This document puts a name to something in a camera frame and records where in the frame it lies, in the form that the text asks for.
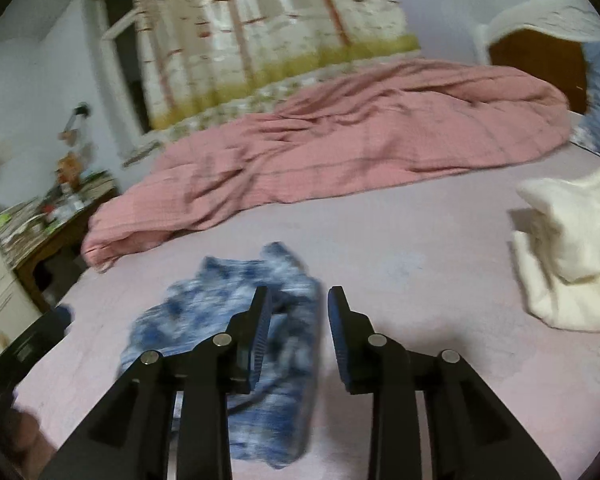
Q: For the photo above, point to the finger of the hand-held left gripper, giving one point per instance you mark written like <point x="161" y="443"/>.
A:
<point x="64" y="317"/>

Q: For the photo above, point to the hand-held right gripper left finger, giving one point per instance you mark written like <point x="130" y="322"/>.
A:
<point x="260" y="340"/>

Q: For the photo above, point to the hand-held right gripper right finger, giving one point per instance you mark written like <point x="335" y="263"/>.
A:
<point x="337" y="340"/>

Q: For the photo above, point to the blue plaid shirt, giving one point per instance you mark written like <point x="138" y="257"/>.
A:
<point x="205" y="290"/>

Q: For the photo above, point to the person's left forearm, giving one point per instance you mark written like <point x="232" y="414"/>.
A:
<point x="30" y="440"/>

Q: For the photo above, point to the wooden desk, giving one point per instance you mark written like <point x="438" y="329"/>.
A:
<point x="55" y="245"/>

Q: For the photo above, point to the stack of papers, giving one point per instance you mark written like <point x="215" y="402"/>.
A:
<point x="17" y="230"/>

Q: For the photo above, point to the stack of books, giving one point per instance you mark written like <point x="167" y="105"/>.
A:
<point x="99" y="184"/>

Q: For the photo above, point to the brown paper bag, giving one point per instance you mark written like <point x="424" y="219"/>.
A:
<point x="69" y="167"/>

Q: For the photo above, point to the clip desk lamp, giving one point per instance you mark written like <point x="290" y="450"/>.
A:
<point x="69" y="132"/>

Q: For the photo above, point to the pink checked quilt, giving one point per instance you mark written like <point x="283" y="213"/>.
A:
<point x="355" y="135"/>

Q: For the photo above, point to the cream hoodie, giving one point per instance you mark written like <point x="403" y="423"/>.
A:
<point x="570" y="260"/>

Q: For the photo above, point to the tree print curtain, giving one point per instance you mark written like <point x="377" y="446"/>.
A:
<point x="260" y="35"/>

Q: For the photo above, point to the white and wooden headboard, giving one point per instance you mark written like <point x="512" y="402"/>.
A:
<point x="535" y="55"/>

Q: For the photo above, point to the white frame window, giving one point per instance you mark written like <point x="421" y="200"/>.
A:
<point x="125" y="60"/>

